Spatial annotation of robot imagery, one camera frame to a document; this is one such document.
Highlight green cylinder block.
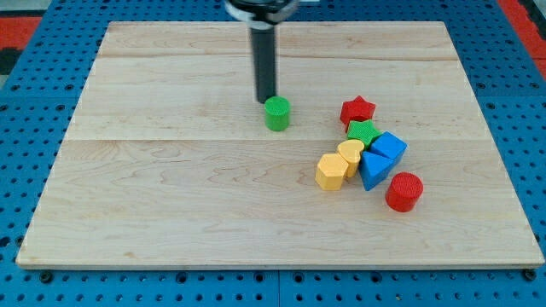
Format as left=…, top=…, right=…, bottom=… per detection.
left=264, top=96, right=291, bottom=131

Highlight green star block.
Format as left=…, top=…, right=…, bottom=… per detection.
left=346, top=119, right=382, bottom=148

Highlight red cylinder block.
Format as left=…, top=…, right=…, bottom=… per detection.
left=385, top=172, right=424, bottom=212

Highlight blue triangle block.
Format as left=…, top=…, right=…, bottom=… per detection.
left=358, top=151, right=394, bottom=191

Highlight blue cube block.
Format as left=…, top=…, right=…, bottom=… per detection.
left=369, top=131, right=408, bottom=165

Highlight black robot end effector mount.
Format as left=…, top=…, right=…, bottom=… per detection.
left=224, top=0, right=299, bottom=25

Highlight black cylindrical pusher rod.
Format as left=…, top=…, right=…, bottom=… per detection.
left=250, top=27, right=276, bottom=103

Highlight red star block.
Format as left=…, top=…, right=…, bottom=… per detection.
left=340, top=96, right=376, bottom=132

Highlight yellow heart block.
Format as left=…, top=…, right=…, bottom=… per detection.
left=337, top=139, right=365, bottom=177

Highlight yellow hexagon block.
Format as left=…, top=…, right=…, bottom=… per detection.
left=315, top=153, right=349, bottom=191

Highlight light wooden board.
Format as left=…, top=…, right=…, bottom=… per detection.
left=16, top=21, right=544, bottom=270

